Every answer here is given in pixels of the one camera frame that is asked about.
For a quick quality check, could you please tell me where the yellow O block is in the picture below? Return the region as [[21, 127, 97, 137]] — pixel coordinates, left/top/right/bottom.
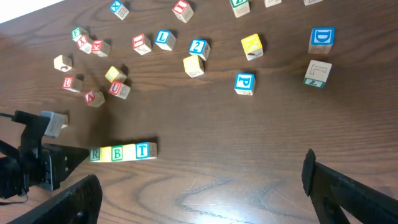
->
[[122, 144, 136, 161], [99, 146, 112, 162]]

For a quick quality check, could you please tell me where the green B block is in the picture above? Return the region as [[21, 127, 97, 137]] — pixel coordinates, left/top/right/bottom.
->
[[111, 145, 123, 162]]

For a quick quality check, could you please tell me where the red A block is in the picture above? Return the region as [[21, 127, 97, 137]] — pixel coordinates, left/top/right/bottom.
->
[[84, 90, 105, 108]]

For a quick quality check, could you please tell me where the yellow B block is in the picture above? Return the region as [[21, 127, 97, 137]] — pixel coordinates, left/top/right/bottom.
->
[[303, 0, 323, 6]]

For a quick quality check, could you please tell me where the red U block left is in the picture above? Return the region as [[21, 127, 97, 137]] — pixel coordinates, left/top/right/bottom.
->
[[62, 77, 83, 92]]

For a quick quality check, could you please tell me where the yellow S block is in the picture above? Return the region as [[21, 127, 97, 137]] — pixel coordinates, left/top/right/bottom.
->
[[183, 55, 205, 78]]

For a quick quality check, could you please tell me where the red i block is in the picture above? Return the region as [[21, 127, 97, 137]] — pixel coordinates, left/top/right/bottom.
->
[[172, 0, 194, 23], [132, 34, 152, 55]]

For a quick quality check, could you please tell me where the yellow K block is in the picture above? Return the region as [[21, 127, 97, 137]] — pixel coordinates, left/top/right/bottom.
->
[[241, 34, 264, 61]]

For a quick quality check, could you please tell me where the red U block centre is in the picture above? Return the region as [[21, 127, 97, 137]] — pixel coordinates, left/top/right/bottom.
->
[[108, 81, 131, 100]]

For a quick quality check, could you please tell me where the green R block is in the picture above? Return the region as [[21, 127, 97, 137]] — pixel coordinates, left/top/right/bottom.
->
[[90, 147, 101, 162]]

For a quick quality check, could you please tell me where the blue L block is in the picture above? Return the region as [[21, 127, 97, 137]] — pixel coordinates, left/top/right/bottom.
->
[[155, 30, 177, 51]]

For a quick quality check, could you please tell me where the red u block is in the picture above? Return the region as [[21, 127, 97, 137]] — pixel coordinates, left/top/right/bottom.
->
[[108, 81, 131, 100], [62, 77, 83, 92]]

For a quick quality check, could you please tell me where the yellow block far left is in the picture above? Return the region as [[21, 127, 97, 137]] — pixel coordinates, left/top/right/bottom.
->
[[53, 55, 73, 73]]

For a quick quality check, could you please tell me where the green 7 block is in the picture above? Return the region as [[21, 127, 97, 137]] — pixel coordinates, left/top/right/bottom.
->
[[303, 60, 332, 88]]

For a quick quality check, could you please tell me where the green Z block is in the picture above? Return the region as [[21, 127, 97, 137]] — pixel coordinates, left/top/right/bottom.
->
[[229, 0, 250, 18]]

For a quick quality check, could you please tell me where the blue D block right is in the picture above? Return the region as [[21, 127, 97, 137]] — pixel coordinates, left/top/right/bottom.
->
[[308, 27, 335, 54]]

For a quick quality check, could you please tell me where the blue X block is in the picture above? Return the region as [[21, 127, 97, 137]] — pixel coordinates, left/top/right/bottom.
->
[[109, 0, 129, 20]]

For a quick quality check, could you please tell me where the red I block centre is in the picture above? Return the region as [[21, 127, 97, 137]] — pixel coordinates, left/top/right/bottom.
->
[[132, 34, 152, 55]]

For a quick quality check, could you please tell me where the blue T block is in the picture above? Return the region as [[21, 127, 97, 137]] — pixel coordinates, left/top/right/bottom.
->
[[136, 142, 157, 160]]

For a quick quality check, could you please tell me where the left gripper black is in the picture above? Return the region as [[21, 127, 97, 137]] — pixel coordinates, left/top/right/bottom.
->
[[1, 111, 90, 199]]

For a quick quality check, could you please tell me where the red I block upper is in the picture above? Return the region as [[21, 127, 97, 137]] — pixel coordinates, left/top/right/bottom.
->
[[172, 0, 194, 23]]

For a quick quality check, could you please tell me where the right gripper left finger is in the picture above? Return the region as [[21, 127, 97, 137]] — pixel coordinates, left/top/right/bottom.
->
[[9, 174, 103, 224]]

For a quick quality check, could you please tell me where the blue 2 block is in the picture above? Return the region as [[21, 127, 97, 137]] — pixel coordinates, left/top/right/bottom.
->
[[188, 39, 211, 61]]

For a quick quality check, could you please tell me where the blue 5 block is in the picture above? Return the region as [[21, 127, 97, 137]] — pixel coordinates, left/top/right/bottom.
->
[[264, 0, 282, 7]]

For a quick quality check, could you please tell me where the blue P block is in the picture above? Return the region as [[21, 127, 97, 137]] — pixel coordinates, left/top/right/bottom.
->
[[234, 73, 256, 96]]

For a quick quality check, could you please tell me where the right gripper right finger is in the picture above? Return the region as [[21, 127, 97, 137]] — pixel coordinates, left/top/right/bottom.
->
[[302, 149, 397, 224]]

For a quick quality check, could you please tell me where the green F block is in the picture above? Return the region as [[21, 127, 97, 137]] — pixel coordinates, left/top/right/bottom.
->
[[71, 27, 88, 42]]

